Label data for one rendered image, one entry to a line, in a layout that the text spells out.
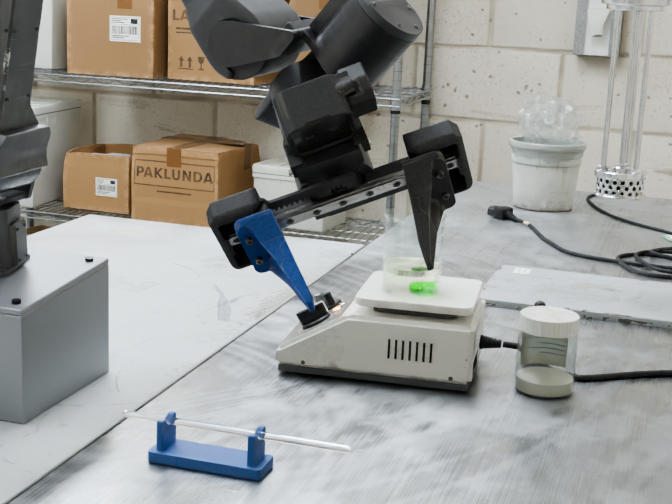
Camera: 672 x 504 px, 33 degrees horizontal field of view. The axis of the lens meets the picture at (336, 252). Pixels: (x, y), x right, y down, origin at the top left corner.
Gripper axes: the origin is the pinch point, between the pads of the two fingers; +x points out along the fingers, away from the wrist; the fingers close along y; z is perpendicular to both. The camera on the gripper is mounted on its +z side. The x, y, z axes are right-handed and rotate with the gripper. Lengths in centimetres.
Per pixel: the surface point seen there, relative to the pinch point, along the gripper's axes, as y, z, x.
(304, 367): -10.3, -35.2, -15.7
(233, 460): -15.6, -18.7, 1.6
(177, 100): -50, -196, -241
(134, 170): -65, -181, -201
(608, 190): 30, -56, -40
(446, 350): 3.9, -34.4, -11.6
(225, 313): -19, -47, -34
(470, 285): 8.6, -37.7, -20.3
